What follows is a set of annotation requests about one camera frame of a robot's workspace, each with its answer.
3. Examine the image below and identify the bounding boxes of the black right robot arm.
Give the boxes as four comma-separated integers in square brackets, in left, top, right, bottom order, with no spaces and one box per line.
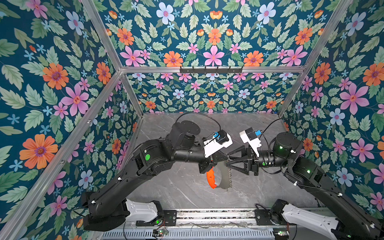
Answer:
[226,132,384,240]

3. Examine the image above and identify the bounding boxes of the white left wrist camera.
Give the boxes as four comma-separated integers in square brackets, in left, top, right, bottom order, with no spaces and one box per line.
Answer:
[203,130,233,158]

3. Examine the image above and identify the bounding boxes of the white perforated cable tray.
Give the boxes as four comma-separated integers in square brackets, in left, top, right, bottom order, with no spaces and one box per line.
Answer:
[102,228,275,240]

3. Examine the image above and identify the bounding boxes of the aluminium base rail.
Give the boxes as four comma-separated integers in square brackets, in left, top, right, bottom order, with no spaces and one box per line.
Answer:
[125,208,289,229]

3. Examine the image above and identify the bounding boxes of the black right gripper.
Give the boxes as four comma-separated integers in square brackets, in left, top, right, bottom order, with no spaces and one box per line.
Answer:
[227,145,291,178]

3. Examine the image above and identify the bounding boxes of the black hook rack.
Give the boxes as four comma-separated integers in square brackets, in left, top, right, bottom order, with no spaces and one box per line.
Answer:
[179,66,243,74]

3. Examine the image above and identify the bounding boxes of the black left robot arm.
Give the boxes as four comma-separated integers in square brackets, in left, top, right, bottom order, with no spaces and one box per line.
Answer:
[82,121,233,232]

